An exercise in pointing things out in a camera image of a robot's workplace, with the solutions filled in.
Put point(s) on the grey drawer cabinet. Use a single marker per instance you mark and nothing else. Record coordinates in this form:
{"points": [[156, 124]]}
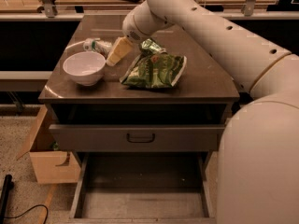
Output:
{"points": [[203, 96]]}

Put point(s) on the grey upper drawer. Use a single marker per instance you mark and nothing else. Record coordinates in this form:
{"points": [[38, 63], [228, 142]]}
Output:
{"points": [[137, 138]]}

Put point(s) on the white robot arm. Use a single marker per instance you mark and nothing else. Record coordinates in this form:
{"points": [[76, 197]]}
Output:
{"points": [[258, 159]]}

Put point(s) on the black post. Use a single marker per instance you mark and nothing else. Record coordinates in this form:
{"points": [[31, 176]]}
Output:
{"points": [[7, 186]]}

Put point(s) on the cardboard box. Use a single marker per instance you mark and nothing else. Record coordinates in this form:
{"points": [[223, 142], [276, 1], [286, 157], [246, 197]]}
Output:
{"points": [[51, 165]]}

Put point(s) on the green chip bag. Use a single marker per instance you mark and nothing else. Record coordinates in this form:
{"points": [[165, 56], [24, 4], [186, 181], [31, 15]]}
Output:
{"points": [[157, 71]]}

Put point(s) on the white ceramic bowl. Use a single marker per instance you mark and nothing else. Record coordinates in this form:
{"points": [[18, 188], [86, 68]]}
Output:
{"points": [[85, 68]]}

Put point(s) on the open grey lower drawer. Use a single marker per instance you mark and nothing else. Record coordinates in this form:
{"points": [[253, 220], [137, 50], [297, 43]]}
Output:
{"points": [[142, 188]]}

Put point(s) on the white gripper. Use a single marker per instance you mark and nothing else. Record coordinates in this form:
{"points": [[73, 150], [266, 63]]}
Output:
{"points": [[131, 31]]}

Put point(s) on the green soda can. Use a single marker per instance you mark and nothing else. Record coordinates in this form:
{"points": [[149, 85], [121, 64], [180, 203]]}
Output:
{"points": [[150, 47]]}

